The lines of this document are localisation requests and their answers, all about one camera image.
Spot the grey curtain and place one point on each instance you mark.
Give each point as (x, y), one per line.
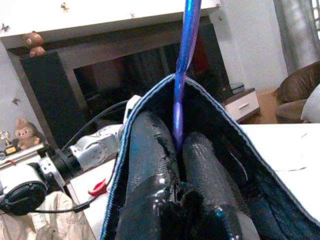
(292, 30)

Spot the white wall shelf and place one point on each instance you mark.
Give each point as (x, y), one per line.
(100, 20)

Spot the black television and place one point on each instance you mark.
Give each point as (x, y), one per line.
(112, 82)

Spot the brown armchair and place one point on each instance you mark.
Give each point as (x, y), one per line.
(292, 100)

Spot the gold trophy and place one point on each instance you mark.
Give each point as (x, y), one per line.
(7, 143)

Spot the cream garment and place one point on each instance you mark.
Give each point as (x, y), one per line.
(50, 225)

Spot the grey set-top box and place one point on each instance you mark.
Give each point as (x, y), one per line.
(237, 87)

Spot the black cabinet panel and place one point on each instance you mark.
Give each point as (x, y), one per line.
(50, 100)

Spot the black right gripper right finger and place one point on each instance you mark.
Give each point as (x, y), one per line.
(207, 175)

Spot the brown bear plush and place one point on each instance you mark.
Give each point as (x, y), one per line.
(35, 45)

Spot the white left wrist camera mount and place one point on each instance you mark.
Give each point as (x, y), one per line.
(131, 105)

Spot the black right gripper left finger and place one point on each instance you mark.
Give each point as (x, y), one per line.
(147, 162)

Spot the white drawer TV stand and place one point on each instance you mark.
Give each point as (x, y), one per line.
(242, 107)

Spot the blue denim shorts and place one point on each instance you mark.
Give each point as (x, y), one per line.
(275, 207)

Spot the blue plastic hanger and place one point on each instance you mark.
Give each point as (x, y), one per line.
(187, 37)

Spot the butterfly wall decoration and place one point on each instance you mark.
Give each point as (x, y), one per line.
(15, 100)
(65, 7)
(5, 27)

